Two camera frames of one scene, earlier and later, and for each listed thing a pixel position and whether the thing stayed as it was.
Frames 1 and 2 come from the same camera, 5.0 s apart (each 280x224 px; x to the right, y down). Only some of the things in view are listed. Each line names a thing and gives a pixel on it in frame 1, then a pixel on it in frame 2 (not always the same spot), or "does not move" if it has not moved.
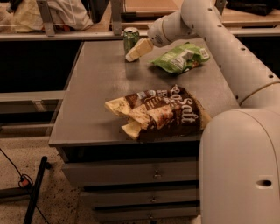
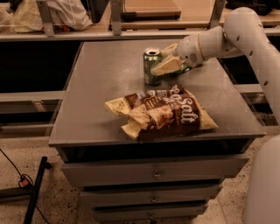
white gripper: [157, 35] -> [189, 50]
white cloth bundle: [25, 17] does not move
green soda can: [130, 38] -> [151, 56]
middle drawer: [129, 197] does not move
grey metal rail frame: [50, 31] does not move
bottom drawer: [179, 212] does not move
